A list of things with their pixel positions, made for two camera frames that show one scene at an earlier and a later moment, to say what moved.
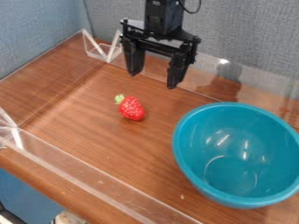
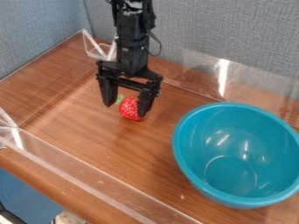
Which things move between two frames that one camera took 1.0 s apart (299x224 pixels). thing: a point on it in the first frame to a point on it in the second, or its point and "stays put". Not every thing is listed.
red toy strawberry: [131, 108] stays put
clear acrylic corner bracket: [100, 51] stays put
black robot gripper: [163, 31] to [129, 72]
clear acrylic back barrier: [226, 80] stays put
